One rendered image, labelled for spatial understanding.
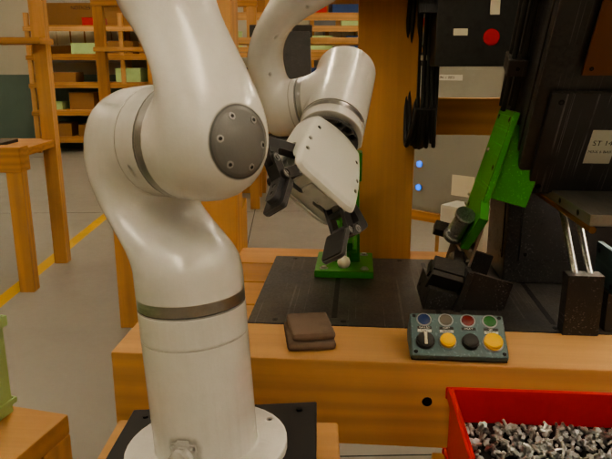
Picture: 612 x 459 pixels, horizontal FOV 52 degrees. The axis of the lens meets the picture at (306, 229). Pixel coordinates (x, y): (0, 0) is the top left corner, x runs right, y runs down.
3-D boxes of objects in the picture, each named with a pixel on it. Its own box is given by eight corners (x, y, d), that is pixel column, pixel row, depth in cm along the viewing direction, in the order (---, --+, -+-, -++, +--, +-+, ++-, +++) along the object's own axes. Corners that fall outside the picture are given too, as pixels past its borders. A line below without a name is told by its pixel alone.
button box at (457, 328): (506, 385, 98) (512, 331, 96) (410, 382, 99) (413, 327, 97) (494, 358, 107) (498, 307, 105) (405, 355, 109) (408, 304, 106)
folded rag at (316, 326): (336, 350, 102) (336, 333, 101) (287, 352, 101) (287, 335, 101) (328, 326, 112) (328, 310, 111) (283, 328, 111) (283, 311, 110)
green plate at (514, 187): (517, 235, 115) (559, 123, 109) (474, 223, 115) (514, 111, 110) (503, 220, 126) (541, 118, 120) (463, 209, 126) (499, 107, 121)
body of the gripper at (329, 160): (335, 173, 84) (321, 234, 77) (281, 124, 80) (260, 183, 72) (378, 147, 80) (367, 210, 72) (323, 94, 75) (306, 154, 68)
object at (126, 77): (219, 152, 1040) (214, 10, 984) (35, 153, 1031) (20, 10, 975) (222, 148, 1092) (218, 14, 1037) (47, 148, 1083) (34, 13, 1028)
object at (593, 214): (697, 236, 95) (700, 216, 94) (587, 233, 96) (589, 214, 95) (601, 188, 133) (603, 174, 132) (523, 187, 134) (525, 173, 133)
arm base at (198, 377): (261, 508, 63) (246, 336, 59) (92, 493, 67) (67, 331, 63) (303, 413, 81) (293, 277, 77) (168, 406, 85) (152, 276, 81)
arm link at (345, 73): (285, 106, 80) (353, 92, 77) (304, 50, 89) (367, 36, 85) (307, 156, 86) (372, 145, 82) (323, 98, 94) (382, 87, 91)
